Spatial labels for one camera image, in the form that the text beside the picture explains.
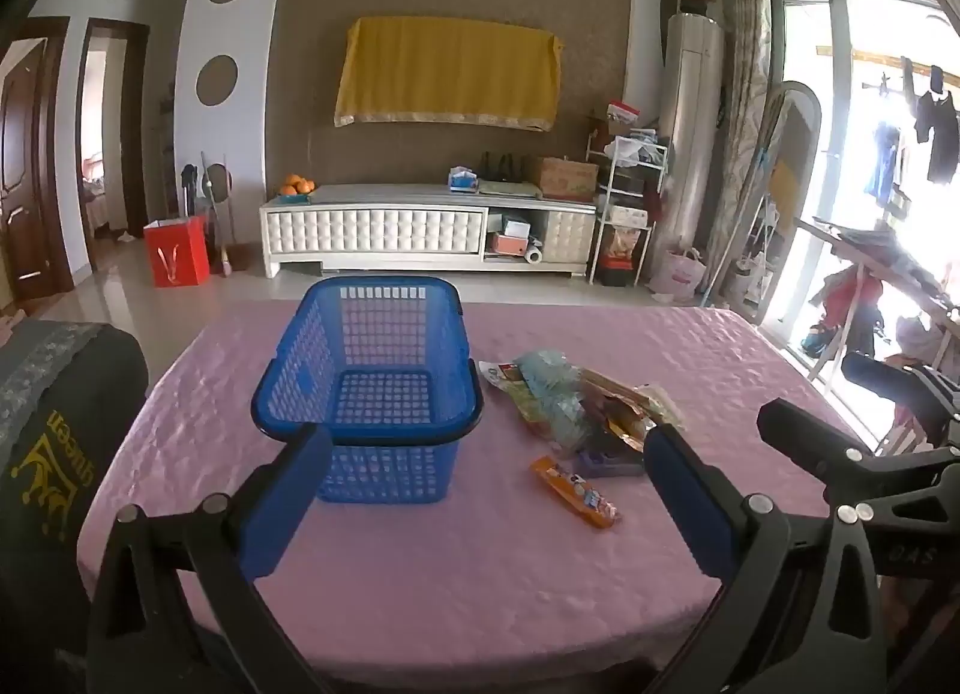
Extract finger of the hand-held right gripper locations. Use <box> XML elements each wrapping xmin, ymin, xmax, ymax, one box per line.
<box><xmin>756</xmin><ymin>398</ymin><xmax>960</xmax><ymax>524</ymax></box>
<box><xmin>840</xmin><ymin>351</ymin><xmax>960</xmax><ymax>432</ymax></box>

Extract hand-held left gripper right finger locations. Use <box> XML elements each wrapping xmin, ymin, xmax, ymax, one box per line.
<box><xmin>643</xmin><ymin>422</ymin><xmax>912</xmax><ymax>694</ymax></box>

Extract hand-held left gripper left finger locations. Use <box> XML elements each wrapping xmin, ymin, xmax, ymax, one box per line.
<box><xmin>86</xmin><ymin>424</ymin><xmax>335</xmax><ymax>694</ymax></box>

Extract purple snack packet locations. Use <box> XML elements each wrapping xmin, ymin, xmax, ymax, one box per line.
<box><xmin>571</xmin><ymin>439</ymin><xmax>647</xmax><ymax>480</ymax></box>

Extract clear cracker packet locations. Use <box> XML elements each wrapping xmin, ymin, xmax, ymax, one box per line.
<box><xmin>634</xmin><ymin>382</ymin><xmax>687</xmax><ymax>434</ymax></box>

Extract orange snack bar packet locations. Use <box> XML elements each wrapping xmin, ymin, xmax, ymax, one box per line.
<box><xmin>530</xmin><ymin>455</ymin><xmax>624</xmax><ymax>531</ymax></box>

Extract blue plastic basket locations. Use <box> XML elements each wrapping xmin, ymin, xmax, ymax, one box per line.
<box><xmin>251</xmin><ymin>276</ymin><xmax>485</xmax><ymax>505</ymax></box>

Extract clear bluish snack packet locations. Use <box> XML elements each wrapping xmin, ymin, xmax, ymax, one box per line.
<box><xmin>516</xmin><ymin>350</ymin><xmax>601</xmax><ymax>456</ymax></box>

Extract red and white snack pouch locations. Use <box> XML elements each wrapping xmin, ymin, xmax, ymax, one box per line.
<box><xmin>478</xmin><ymin>359</ymin><xmax>530</xmax><ymax>395</ymax></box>

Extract clothes drying rack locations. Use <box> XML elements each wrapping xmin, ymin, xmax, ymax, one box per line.
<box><xmin>795</xmin><ymin>214</ymin><xmax>960</xmax><ymax>440</ymax></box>

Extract pink quilted tablecloth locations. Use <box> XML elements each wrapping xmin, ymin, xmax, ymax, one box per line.
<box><xmin>75</xmin><ymin>300</ymin><xmax>878</xmax><ymax>694</ymax></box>

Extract pink and white plastic bag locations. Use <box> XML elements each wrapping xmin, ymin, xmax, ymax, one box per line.
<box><xmin>649</xmin><ymin>247</ymin><xmax>706</xmax><ymax>299</ymax></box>

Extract hanging blue garment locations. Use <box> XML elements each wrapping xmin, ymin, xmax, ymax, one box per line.
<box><xmin>866</xmin><ymin>124</ymin><xmax>902</xmax><ymax>201</ymax></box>

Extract leaning oval board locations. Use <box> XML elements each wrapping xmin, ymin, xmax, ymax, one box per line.
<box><xmin>750</xmin><ymin>80</ymin><xmax>824</xmax><ymax>324</ymax></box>

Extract hanging dark garment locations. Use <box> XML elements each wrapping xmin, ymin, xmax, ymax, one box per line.
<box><xmin>911</xmin><ymin>67</ymin><xmax>960</xmax><ymax>185</ymax></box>

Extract red cardboard box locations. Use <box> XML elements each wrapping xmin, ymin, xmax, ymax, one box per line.
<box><xmin>144</xmin><ymin>216</ymin><xmax>211</xmax><ymax>288</ymax></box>

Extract white tufted cabinet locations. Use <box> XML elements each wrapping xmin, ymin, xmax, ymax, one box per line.
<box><xmin>259</xmin><ymin>184</ymin><xmax>597</xmax><ymax>280</ymax></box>

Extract white metal shelf rack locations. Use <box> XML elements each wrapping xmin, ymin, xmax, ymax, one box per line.
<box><xmin>585</xmin><ymin>131</ymin><xmax>668</xmax><ymax>288</ymax></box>

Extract white standing air conditioner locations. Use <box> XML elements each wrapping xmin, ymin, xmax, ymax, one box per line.
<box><xmin>660</xmin><ymin>14</ymin><xmax>727</xmax><ymax>275</ymax></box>

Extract patterned curtain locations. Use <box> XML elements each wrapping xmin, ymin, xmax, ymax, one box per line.
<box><xmin>705</xmin><ymin>0</ymin><xmax>773</xmax><ymax>290</ymax></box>

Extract black bottles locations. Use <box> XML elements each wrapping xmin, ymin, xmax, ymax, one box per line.
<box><xmin>480</xmin><ymin>152</ymin><xmax>527</xmax><ymax>182</ymax></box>

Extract dark wooden door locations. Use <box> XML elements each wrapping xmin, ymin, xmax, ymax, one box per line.
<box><xmin>0</xmin><ymin>14</ymin><xmax>76</xmax><ymax>305</ymax></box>

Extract yellow cloth cover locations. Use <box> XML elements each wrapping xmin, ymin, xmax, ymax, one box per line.
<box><xmin>334</xmin><ymin>16</ymin><xmax>565</xmax><ymax>134</ymax></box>

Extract dark wooden door frame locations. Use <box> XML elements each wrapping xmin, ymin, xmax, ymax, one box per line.
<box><xmin>79</xmin><ymin>19</ymin><xmax>151</xmax><ymax>241</ymax></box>

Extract plain round wall plaque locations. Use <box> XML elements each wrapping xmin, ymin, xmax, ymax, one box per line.
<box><xmin>196</xmin><ymin>55</ymin><xmax>239</xmax><ymax>106</ymax></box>

